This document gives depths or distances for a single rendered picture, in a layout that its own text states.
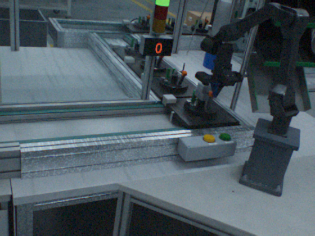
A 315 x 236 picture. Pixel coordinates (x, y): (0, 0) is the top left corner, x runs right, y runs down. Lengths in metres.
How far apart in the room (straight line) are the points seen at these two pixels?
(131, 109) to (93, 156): 0.36
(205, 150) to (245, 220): 0.28
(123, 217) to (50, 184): 0.28
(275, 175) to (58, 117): 0.81
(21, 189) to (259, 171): 0.76
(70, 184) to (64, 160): 0.08
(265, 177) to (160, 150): 0.37
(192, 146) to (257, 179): 0.25
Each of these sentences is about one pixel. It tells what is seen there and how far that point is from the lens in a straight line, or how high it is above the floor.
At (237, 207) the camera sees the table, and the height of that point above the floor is 0.86.
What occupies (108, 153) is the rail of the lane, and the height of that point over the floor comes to 0.92.
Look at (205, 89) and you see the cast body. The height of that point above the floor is 1.07.
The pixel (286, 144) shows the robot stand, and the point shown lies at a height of 1.06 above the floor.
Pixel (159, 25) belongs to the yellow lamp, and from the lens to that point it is 1.42.
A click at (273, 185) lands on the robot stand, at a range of 1.33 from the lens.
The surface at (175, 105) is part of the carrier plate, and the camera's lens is 1.53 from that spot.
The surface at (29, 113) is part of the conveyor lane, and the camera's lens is 1.41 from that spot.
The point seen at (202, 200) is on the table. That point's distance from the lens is 1.21.
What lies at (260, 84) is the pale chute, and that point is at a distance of 1.66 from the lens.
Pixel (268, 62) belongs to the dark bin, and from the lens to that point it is 1.53.
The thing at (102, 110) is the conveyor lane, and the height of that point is 0.94.
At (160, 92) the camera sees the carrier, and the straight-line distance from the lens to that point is 1.64.
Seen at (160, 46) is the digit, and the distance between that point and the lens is 1.45.
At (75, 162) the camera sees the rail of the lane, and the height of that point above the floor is 0.90.
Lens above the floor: 1.59
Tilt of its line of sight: 26 degrees down
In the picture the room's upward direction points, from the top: 10 degrees clockwise
